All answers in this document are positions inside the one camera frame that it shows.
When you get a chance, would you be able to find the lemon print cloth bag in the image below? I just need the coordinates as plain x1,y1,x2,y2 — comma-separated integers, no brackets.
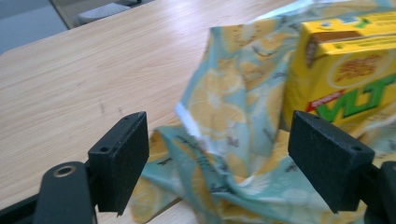
128,0,396,224

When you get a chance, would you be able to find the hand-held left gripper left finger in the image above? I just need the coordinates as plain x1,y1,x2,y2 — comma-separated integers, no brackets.
87,110,150,217

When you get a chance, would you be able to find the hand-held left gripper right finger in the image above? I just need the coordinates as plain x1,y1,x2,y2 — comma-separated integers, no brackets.
287,109,376,215

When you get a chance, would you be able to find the yellow drink carton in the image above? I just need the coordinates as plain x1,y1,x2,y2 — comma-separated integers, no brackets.
280,10,396,133

